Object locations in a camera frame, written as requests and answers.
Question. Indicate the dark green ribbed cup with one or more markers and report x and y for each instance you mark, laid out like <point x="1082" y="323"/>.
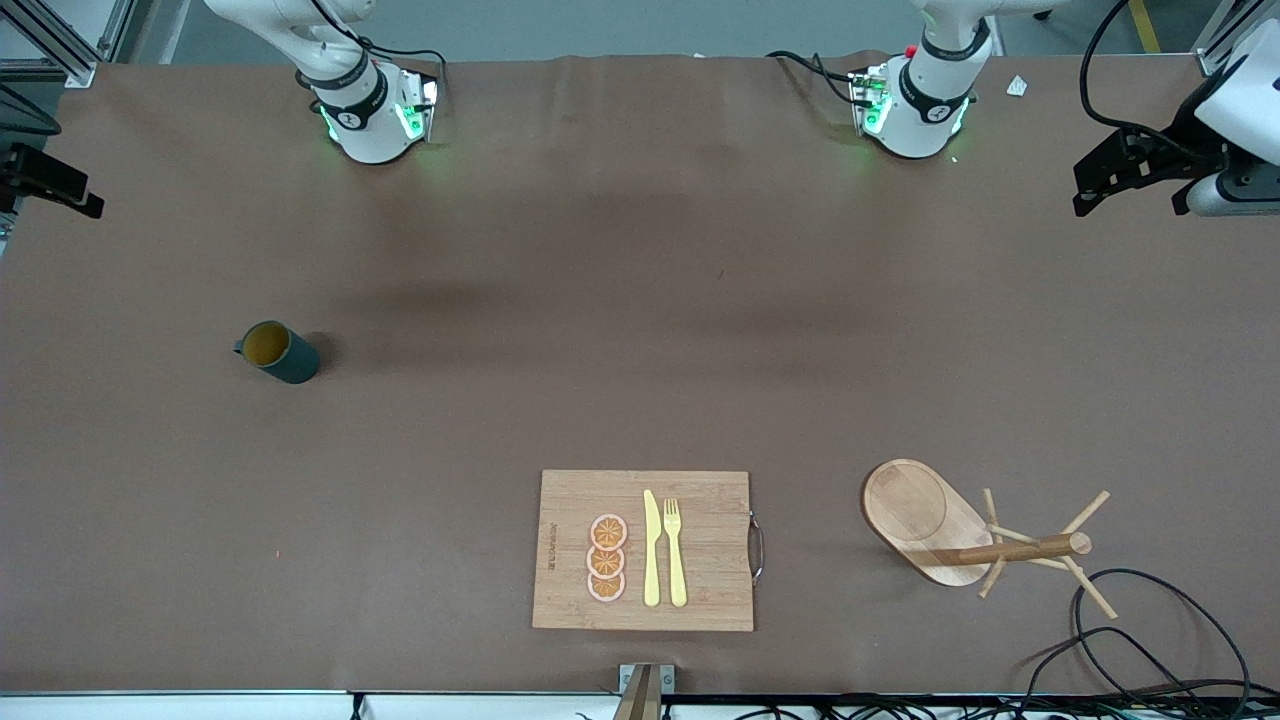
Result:
<point x="285" y="358"/>

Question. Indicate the yellow plastic fork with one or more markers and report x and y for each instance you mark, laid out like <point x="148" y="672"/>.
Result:
<point x="676" y="570"/>

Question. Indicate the yellow plastic knife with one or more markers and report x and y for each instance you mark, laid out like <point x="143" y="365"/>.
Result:
<point x="652" y="560"/>

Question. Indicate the orange slice toy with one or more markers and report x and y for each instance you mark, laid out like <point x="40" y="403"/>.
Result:
<point x="605" y="562"/>
<point x="606" y="588"/>
<point x="609" y="531"/>

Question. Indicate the bamboo cutting board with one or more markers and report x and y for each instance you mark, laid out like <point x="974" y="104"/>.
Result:
<point x="700" y="600"/>

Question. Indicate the wooden mug tree stand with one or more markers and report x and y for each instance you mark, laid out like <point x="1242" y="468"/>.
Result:
<point x="920" y="520"/>

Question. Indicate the aluminium frame profile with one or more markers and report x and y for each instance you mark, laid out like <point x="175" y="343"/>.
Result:
<point x="60" y="60"/>
<point x="1215" y="50"/>

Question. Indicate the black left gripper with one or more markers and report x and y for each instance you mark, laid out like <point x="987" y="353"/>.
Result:
<point x="1178" y="140"/>

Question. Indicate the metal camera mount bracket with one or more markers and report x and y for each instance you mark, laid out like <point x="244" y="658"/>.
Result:
<point x="640" y="690"/>

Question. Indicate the white paper scrap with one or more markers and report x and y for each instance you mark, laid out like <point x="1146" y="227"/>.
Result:
<point x="1017" y="86"/>

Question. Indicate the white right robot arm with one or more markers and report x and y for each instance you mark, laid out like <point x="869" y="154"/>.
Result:
<point x="365" y="130"/>

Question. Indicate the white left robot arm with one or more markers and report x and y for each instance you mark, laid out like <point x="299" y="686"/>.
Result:
<point x="930" y="110"/>

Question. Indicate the metal base connector bracket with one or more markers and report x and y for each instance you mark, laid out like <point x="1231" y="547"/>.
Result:
<point x="868" y="100"/>
<point x="422" y="105"/>

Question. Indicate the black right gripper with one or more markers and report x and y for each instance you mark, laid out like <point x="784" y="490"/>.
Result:
<point x="22" y="167"/>

